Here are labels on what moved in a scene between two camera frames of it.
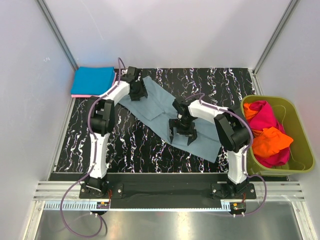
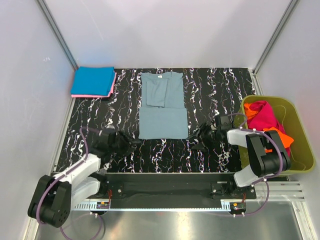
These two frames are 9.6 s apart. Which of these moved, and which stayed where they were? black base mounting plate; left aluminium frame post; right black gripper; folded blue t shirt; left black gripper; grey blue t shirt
Moved: left black gripper; right black gripper; grey blue t shirt
Stayed: left aluminium frame post; black base mounting plate; folded blue t shirt
